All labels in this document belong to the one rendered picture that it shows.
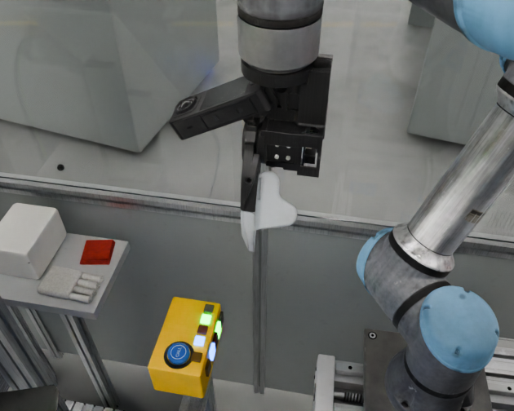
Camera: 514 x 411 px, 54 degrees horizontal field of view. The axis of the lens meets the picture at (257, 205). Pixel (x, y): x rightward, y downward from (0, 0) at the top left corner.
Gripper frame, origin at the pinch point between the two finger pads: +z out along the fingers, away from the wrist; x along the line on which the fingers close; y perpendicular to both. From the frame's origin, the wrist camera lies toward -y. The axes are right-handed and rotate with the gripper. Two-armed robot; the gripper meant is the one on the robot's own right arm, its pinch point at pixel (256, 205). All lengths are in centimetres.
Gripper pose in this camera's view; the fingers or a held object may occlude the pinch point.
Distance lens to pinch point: 61.5
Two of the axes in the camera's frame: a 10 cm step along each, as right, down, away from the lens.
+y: 9.8, 1.2, -1.3
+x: 1.8, -6.9, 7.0
